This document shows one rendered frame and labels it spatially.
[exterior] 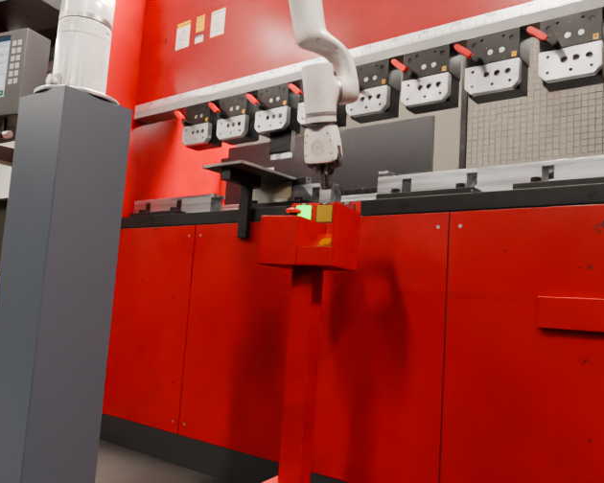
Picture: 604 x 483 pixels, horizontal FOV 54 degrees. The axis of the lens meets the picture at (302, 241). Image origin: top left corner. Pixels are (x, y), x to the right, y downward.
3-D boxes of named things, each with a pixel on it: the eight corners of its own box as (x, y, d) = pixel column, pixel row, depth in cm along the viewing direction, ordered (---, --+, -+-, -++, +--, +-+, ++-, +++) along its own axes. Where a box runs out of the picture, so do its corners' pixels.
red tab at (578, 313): (537, 327, 134) (537, 296, 135) (540, 328, 136) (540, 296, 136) (611, 333, 125) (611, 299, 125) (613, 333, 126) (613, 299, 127)
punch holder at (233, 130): (215, 139, 229) (219, 98, 231) (231, 145, 235) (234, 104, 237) (243, 134, 219) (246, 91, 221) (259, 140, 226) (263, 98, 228)
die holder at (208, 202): (132, 222, 258) (134, 200, 259) (144, 224, 262) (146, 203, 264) (212, 218, 227) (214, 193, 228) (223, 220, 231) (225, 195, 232)
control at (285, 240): (257, 264, 147) (263, 192, 149) (288, 269, 161) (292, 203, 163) (331, 265, 138) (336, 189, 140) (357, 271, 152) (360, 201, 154)
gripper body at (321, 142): (297, 124, 162) (301, 165, 164) (329, 119, 156) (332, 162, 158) (313, 124, 168) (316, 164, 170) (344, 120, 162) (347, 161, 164)
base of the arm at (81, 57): (64, 82, 127) (74, 0, 129) (16, 96, 138) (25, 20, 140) (136, 110, 143) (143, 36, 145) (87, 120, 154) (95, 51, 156)
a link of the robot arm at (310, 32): (335, 4, 171) (351, 108, 170) (283, 2, 165) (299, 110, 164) (349, -12, 162) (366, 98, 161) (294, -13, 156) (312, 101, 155)
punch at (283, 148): (268, 159, 215) (270, 133, 216) (272, 160, 216) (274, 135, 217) (290, 156, 209) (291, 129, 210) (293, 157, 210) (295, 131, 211)
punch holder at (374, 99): (345, 116, 191) (348, 67, 193) (360, 124, 198) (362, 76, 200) (385, 109, 182) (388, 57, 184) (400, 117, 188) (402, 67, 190)
